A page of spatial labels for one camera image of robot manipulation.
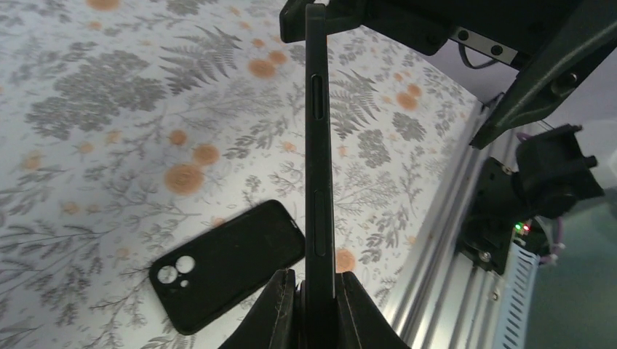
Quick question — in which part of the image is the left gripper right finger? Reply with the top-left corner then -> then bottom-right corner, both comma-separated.
335,272 -> 409,349

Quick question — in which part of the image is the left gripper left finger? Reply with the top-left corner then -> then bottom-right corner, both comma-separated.
220,269 -> 298,349

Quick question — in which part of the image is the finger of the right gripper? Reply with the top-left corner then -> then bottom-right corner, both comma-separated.
469,1 -> 616,149
279,0 -> 367,43

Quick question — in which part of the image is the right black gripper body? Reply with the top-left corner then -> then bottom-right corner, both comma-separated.
278,0 -> 617,68

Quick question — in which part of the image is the black smartphone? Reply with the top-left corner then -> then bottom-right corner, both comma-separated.
302,21 -> 338,348

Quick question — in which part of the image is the black phone case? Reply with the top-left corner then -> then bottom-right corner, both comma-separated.
148,199 -> 305,335

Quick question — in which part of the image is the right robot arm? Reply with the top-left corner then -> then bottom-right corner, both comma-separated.
317,1 -> 616,218

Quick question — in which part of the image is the floral patterned table mat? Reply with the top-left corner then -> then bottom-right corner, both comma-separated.
1,1 -> 477,348

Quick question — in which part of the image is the aluminium mounting rail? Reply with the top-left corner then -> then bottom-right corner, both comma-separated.
383,105 -> 519,348

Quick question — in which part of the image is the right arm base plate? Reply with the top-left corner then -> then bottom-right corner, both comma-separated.
456,157 -> 528,276

